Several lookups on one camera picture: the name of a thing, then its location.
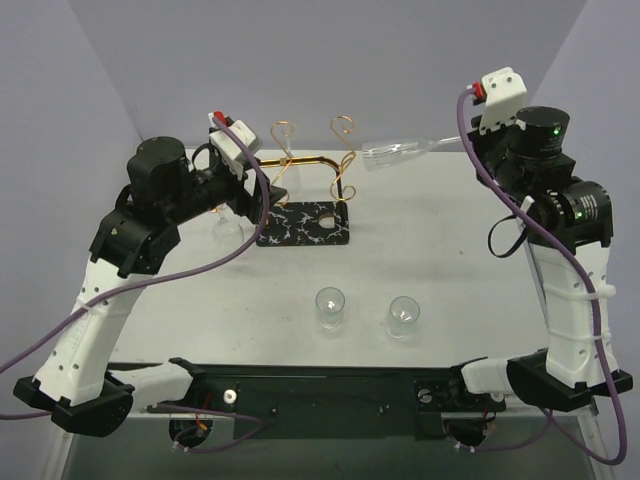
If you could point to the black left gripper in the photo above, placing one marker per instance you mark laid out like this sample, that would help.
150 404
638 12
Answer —
256 198

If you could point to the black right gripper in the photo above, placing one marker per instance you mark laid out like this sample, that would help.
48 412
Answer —
481 148

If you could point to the short clear glass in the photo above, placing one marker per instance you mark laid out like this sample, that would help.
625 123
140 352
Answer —
330 304
402 317

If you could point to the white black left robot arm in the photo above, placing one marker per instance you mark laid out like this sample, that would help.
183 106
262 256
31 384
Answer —
75 384

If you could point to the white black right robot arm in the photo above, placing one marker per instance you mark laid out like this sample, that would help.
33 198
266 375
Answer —
566 226

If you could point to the gold wine glass rack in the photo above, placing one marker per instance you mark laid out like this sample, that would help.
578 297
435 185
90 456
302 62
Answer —
310 223

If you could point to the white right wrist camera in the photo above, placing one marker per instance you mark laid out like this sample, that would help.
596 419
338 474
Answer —
503 93

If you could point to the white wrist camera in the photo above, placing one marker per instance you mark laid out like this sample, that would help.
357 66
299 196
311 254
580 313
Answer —
232 155
503 93

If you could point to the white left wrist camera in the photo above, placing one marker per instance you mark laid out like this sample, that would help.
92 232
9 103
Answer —
232 155

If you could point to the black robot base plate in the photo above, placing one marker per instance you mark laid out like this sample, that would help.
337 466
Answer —
302 402

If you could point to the aluminium table frame rail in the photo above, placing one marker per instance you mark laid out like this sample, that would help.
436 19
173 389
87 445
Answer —
589 410

